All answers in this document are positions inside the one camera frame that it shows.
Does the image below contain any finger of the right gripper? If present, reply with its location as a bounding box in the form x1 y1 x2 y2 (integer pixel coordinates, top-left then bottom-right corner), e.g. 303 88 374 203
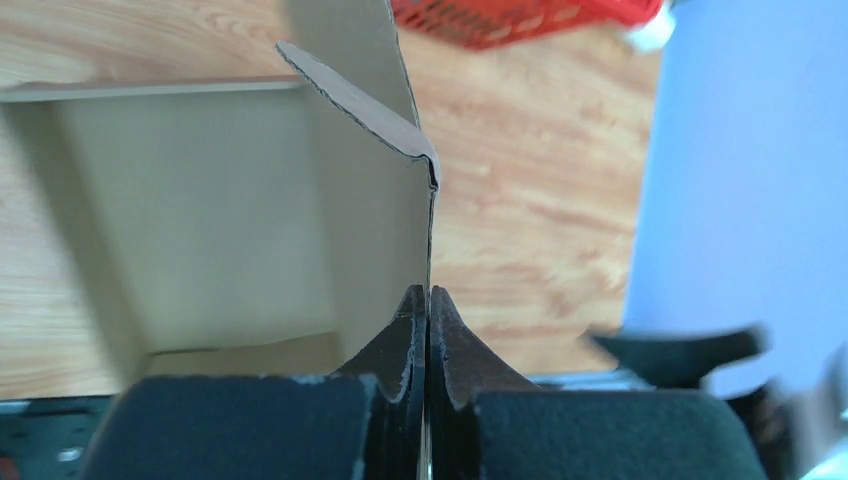
589 325 768 389

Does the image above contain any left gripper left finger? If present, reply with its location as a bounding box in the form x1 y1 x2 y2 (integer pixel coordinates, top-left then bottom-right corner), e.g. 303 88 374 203
81 285 426 480

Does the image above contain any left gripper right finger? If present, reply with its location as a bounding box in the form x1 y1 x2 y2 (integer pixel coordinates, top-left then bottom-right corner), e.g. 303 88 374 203
428 287 766 479

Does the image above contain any large cardboard sheet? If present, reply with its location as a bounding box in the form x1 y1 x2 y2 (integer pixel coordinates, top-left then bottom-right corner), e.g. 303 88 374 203
1 1 441 385

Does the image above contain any red plastic shopping basket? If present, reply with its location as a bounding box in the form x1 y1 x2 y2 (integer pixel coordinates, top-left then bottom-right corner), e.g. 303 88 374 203
390 0 670 50

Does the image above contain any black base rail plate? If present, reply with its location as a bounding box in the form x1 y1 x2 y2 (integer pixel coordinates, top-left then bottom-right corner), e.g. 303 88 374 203
1 395 112 479

